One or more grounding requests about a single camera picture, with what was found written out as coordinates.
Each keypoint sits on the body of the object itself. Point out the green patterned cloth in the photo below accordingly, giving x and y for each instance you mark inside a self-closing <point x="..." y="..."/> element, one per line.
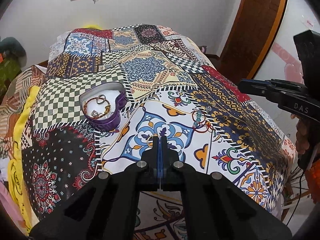
<point x="8" y="72"/>

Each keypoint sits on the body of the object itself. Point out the brown wooden door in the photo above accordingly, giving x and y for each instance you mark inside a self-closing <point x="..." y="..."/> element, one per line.
<point x="255" y="30"/>

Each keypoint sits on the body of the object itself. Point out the silver stud earrings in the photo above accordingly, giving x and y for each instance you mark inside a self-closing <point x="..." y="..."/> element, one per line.
<point x="208" y="108"/>

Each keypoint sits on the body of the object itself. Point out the pink heart sticker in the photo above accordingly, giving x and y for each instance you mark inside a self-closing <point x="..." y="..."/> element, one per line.
<point x="287" y="65"/>

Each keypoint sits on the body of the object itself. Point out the person's right hand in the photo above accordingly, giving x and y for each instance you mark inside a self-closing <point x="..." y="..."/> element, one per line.
<point x="303" y="137"/>

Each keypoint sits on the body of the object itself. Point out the small paper wall sticker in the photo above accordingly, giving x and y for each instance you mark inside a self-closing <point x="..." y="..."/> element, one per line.
<point x="309" y="23"/>

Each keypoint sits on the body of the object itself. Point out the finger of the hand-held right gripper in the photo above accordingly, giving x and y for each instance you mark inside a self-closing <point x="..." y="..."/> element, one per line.
<point x="260" y="82"/>
<point x="265" y="91"/>

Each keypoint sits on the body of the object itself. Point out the white sliding wardrobe door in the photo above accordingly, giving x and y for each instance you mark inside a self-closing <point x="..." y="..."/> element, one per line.
<point x="287" y="10"/>

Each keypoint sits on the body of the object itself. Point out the orange striped blanket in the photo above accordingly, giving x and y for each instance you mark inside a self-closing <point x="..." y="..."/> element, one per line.
<point x="12" y="105"/>

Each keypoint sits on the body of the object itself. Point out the dark cushion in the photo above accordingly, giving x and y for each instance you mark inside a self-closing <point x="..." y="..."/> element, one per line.
<point x="203" y="49"/>

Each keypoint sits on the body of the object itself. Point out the purple heart-shaped tin box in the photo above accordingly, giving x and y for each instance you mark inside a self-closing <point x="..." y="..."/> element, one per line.
<point x="110" y="121"/>

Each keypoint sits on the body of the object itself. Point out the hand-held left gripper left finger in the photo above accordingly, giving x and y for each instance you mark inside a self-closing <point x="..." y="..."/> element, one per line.
<point x="150" y="160"/>

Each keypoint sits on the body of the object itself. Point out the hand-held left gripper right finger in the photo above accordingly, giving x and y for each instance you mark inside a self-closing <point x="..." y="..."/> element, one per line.
<point x="171" y="160"/>

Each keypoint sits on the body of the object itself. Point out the patchwork printed blanket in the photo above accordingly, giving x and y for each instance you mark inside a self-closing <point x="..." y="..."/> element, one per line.
<point x="162" y="80"/>

